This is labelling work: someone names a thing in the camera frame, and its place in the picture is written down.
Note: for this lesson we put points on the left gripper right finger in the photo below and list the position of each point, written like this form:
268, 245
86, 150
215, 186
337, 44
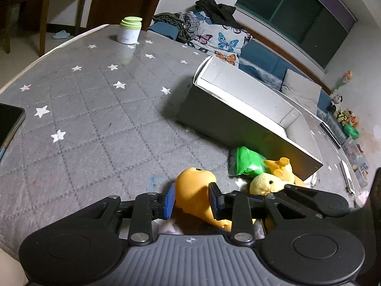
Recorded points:
241, 208

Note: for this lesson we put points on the dark window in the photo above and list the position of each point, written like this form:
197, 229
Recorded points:
318, 27

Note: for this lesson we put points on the orange rubber duck toy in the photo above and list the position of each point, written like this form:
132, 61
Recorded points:
192, 196

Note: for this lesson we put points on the blue sofa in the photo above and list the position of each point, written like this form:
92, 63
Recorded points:
262, 63

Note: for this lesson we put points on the black clothes pile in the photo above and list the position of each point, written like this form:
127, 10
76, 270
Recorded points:
219, 13

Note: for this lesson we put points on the yellow plastic duck toy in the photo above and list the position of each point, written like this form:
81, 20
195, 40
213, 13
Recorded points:
282, 169

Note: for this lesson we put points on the wooden side table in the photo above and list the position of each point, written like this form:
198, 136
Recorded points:
42, 22

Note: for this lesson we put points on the green plastic bag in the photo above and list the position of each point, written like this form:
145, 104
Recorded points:
243, 161

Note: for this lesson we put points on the grey cushion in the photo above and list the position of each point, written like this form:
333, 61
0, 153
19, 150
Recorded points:
301, 90

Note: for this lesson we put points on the white cardboard box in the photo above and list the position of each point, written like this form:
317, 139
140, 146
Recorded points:
237, 110

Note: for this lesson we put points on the butterfly print pillow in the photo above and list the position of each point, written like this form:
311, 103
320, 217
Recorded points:
224, 42

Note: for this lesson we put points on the yellow plush chick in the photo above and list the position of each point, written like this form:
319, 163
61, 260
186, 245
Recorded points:
266, 183

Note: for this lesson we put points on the pile of stuffed toys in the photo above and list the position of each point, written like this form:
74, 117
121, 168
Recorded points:
344, 117

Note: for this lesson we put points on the black tablet device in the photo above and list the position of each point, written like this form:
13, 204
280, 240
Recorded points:
11, 118

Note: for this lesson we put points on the grey star pattern mat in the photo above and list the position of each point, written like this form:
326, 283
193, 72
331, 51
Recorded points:
100, 120

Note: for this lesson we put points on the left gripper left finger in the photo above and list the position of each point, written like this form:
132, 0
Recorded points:
110, 212

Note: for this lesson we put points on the white jar green lid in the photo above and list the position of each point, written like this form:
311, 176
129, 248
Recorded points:
129, 30

